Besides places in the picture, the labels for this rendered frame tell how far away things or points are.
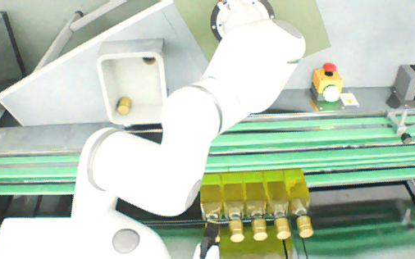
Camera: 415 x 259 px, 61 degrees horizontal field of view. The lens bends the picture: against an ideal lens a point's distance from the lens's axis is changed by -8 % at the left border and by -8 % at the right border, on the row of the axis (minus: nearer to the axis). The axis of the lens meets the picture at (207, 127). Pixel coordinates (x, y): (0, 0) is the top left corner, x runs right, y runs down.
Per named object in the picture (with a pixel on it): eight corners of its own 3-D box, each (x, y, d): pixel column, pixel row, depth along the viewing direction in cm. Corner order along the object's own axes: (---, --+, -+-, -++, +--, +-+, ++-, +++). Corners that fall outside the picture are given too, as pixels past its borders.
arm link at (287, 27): (163, 115, 57) (203, 24, 48) (238, 77, 76) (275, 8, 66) (210, 155, 55) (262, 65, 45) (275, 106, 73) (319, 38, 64)
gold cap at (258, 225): (250, 227, 94) (253, 241, 90) (252, 218, 92) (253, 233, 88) (264, 226, 94) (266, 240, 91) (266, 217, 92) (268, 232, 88)
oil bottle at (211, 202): (200, 167, 113) (201, 224, 96) (198, 153, 110) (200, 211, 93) (219, 166, 113) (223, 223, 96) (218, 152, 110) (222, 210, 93)
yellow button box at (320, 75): (310, 88, 112) (316, 102, 106) (313, 65, 107) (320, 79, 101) (332, 87, 112) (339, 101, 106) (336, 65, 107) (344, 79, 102)
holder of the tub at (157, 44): (118, 120, 118) (114, 136, 112) (102, 41, 101) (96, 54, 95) (172, 118, 118) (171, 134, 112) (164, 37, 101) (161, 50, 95)
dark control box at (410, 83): (393, 85, 112) (403, 101, 105) (399, 63, 107) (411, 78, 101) (415, 84, 112) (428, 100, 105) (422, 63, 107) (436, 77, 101)
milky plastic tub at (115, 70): (114, 107, 114) (110, 125, 107) (101, 42, 100) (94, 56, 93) (171, 105, 114) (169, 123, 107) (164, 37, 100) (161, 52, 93)
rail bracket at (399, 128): (380, 115, 103) (399, 145, 93) (386, 93, 99) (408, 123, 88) (393, 114, 103) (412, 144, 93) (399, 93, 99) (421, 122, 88)
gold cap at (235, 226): (228, 228, 94) (230, 243, 90) (228, 220, 92) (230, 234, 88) (242, 227, 94) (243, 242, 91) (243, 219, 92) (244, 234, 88)
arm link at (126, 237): (216, 231, 60) (144, 199, 67) (190, 140, 46) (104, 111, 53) (158, 317, 51) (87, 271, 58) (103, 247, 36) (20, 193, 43)
